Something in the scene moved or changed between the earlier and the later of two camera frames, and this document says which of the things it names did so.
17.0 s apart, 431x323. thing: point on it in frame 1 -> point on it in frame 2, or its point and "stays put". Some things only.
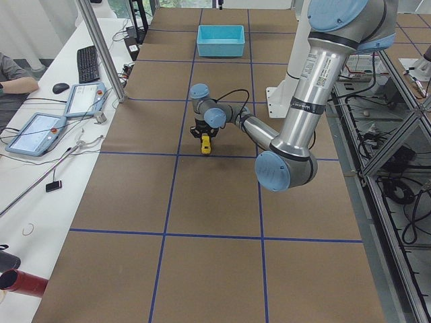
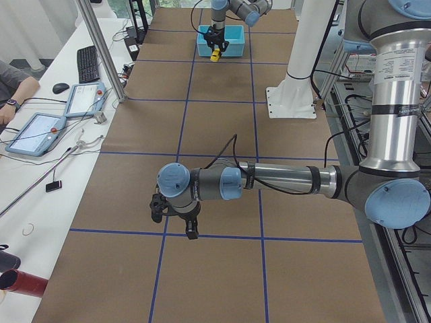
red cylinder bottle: (15, 280) stays put
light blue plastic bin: (220, 40) stays put
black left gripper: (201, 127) -> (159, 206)
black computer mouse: (59, 87) stays put
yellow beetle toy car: (205, 147) -> (215, 55)
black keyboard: (87, 64) stays put
